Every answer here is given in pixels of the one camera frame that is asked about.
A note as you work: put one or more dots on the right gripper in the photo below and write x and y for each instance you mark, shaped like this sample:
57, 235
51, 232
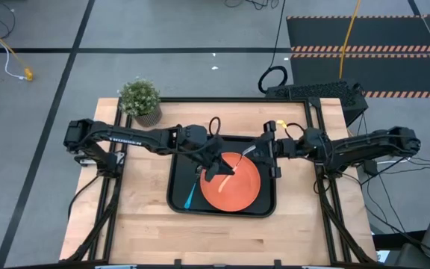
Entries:
278, 147

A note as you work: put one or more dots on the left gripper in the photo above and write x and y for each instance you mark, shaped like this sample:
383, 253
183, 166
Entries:
204, 143

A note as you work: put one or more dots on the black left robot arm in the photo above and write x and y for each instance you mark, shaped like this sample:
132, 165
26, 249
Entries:
133, 136

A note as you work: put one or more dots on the small potted green plant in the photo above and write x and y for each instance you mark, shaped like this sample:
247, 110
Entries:
140, 99

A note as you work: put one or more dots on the black serving tray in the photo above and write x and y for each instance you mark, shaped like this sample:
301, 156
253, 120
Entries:
179, 179

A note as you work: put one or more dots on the orange plate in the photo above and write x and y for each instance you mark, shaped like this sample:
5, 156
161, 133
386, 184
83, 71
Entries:
237, 194

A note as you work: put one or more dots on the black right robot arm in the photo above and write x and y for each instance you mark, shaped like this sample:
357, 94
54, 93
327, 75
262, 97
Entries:
368, 143

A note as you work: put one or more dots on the black aluminium table frame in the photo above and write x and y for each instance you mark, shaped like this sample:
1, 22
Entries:
237, 99

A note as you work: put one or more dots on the silver spoon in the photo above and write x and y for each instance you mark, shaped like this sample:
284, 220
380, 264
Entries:
248, 150

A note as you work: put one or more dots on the black hazard striped floor mat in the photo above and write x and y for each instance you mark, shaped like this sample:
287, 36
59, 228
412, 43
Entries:
386, 33

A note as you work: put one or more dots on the black power adapter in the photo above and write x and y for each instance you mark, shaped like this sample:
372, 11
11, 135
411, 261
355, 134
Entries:
370, 167

